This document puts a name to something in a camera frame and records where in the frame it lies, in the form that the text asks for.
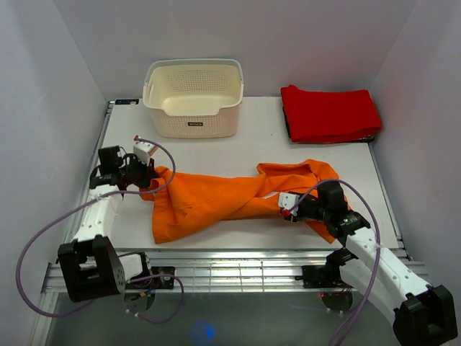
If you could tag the aluminium rail frame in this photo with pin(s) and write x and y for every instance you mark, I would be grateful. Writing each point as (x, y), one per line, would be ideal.
(255, 255)

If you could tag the small black label device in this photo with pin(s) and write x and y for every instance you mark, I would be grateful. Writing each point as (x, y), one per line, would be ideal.
(126, 101)

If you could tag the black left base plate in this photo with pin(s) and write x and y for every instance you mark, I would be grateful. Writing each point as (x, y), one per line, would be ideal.
(159, 282)

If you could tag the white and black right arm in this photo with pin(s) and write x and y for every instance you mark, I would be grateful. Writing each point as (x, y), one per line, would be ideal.
(419, 313)

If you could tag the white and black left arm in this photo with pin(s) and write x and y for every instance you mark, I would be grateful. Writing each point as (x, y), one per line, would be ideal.
(90, 265)

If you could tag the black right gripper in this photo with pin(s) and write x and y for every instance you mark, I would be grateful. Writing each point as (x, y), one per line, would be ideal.
(309, 197)

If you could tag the orange trousers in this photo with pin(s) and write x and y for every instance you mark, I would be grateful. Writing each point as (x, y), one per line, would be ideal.
(185, 204)

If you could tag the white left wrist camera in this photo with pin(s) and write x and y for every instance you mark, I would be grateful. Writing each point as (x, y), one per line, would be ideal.
(144, 151)

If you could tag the folded red trousers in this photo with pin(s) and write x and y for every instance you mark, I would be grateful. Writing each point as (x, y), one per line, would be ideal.
(315, 117)

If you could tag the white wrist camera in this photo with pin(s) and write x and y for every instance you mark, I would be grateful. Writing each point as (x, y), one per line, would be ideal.
(287, 203)
(144, 151)

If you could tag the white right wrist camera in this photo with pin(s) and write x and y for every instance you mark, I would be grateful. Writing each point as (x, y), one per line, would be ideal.
(287, 203)

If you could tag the cream perforated plastic basket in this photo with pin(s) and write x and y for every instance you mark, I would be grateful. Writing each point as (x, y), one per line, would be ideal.
(195, 97)

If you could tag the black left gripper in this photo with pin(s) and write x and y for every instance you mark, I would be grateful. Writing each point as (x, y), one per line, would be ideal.
(148, 172)

